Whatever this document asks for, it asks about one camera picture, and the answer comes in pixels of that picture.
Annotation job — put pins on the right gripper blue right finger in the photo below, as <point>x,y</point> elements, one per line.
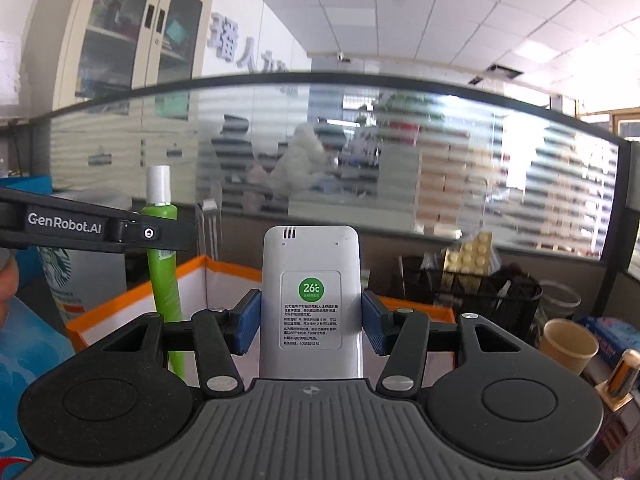
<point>378,323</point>

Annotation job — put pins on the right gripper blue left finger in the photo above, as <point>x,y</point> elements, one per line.
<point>244,321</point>

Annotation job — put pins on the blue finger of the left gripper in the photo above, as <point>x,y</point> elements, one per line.
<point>144,231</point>

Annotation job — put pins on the white air conditioner remote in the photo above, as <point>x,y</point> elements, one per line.
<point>310,324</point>

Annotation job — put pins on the person left hand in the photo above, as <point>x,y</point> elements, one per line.
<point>9,280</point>

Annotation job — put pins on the blue paper bag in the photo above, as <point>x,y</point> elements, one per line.
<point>19,196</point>

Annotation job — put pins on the orange cardboard box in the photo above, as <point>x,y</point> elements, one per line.
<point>205,283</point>

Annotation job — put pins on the grey tall product box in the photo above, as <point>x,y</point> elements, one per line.
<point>208,222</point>

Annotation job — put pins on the Starbucks plastic cup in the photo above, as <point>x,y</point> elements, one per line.
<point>81,281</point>

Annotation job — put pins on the yellow building block plate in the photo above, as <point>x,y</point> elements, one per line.
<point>473,257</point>

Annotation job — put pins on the AGON colourful desk mat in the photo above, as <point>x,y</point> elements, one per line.
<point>30,348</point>

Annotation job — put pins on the black mesh desk organizer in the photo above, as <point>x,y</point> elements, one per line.
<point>509,297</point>

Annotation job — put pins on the glass jar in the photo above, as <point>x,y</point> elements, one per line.
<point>556,301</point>

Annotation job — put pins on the brown paper cup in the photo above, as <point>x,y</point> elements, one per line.
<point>569,344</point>

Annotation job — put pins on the beige storage cabinet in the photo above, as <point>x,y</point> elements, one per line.
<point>81,50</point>

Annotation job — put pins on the blue wet wipes pack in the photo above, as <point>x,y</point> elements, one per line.
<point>613,335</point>

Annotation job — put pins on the gold copper coil spool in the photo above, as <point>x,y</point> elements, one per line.
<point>615,392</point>

